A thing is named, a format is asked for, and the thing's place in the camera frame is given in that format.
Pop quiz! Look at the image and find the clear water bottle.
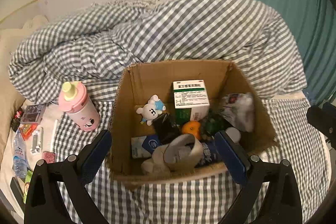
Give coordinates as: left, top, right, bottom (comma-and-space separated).
13, 132, 28, 178

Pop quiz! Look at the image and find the brown cardboard box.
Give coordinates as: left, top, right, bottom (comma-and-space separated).
106, 59, 279, 191

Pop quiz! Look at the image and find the blue white printed packet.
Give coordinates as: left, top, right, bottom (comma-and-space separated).
194, 140, 223, 168

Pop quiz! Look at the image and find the white plastic bottle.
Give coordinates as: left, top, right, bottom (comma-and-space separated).
225, 127, 242, 145

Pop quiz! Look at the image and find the pink glitter packet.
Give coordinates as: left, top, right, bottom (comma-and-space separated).
43, 151, 55, 164

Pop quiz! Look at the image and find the white bear toy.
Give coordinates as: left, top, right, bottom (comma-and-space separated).
136, 95, 166, 125

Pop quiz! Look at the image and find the crumpled beige sock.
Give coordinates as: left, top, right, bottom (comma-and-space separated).
141, 133, 204, 175

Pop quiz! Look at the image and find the teal curtain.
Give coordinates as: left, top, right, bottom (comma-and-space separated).
241, 0, 336, 106

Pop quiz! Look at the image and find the grey white checked duvet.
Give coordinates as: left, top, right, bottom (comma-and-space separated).
8, 0, 307, 104

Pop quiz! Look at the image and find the clear plastic bag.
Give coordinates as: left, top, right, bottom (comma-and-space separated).
219, 93, 255, 132

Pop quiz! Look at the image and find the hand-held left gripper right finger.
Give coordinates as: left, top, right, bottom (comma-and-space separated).
215, 131, 303, 224

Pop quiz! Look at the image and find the orange fruit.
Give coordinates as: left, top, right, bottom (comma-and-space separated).
182, 121, 201, 140

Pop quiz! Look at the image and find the black red small packet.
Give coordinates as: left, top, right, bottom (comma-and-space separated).
11, 106, 24, 131

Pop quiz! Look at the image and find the green snack packet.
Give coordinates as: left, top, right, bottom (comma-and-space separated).
23, 170, 33, 203

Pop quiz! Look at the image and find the dark green packet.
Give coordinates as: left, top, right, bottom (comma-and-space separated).
202, 111, 229, 141

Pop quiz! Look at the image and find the grey white checked bed sheet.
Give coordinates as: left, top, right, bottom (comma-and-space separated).
34, 93, 332, 224

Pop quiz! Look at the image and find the blue white carton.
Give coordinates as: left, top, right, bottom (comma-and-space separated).
131, 134, 161, 159

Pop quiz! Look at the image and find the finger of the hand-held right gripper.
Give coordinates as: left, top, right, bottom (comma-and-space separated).
306, 102, 336, 148

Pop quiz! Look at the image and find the red snack packet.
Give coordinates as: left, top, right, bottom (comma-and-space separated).
19, 123, 38, 140

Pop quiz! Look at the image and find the pink drinking bottle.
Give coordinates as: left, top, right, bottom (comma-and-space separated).
58, 81, 100, 132

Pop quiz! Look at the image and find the dark small box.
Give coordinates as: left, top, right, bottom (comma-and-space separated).
20, 104, 46, 125

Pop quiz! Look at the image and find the black pouch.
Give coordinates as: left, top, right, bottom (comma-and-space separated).
153, 113, 181, 144

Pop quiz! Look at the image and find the cream padded headboard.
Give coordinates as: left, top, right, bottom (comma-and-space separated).
0, 15, 49, 159

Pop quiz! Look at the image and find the white green medicine box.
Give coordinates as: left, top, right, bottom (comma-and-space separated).
172, 80, 210, 125

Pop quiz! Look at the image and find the black phone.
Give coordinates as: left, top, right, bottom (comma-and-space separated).
10, 177, 25, 203

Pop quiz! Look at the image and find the white comb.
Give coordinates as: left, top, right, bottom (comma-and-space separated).
45, 119, 59, 152

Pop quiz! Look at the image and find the white plastic clip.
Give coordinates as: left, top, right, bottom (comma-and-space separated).
30, 127, 44, 154

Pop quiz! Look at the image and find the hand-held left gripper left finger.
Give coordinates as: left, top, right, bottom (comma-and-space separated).
24, 130, 113, 224

